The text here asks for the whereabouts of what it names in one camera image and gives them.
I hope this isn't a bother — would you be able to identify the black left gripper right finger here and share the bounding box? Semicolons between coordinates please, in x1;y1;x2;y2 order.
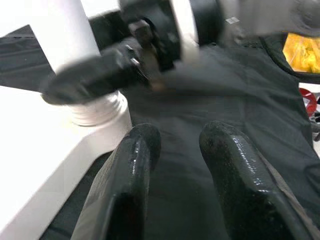
199;120;313;240

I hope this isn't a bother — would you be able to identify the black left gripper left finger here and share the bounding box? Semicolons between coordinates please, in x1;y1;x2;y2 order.
72;122;162;240

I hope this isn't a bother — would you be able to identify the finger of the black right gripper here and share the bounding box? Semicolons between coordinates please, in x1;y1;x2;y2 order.
39;46;151;106

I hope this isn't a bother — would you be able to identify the white plastic table leg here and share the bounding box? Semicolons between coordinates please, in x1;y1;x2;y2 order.
19;0;130;127

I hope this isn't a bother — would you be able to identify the white plastic table top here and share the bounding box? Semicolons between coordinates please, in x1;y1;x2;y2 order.
0;84;133;240

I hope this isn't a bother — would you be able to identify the black cloth table cover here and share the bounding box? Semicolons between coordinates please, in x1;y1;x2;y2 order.
0;24;320;240

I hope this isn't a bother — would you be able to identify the red and white object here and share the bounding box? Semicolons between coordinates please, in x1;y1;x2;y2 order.
298;87;320;117

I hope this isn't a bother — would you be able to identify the yellow crinkled plastic bag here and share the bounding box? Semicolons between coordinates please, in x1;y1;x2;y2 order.
282;33;320;73

